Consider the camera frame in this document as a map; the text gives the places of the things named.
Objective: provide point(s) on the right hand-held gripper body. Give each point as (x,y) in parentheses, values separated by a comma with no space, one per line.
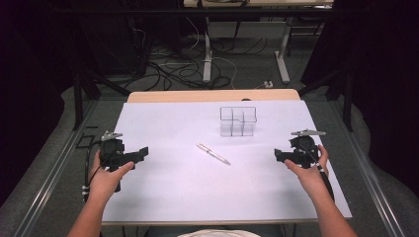
(304,149)

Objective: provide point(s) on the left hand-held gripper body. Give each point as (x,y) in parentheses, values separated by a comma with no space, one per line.
(112,149)

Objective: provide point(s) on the person's right hand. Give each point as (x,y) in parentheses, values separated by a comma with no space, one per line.
(309,177)

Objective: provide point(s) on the person's left hand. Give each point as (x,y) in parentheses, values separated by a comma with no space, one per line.
(105,181)

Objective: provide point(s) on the clear plastic organizer box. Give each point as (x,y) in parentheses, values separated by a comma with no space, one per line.
(237,121)

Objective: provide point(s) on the black metal stand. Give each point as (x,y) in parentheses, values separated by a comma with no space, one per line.
(80,98)
(346,98)

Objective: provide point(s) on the white table sheet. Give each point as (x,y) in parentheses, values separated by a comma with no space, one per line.
(197,184)

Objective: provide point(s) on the white pen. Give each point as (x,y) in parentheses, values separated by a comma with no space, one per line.
(213,154)

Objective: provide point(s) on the white plug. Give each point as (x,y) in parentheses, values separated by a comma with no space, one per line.
(268,84)

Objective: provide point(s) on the person's light clothing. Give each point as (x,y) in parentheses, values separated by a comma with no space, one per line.
(219,233)

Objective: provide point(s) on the dark curtain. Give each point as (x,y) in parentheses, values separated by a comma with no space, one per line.
(385,82)
(33,82)

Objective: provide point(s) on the white-legged desk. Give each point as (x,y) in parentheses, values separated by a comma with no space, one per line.
(230,4)

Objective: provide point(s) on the black flat frame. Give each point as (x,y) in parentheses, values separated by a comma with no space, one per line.
(85,141)

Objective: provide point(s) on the metal floor rail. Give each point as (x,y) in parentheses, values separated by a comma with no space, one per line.
(52,177)
(365,171)

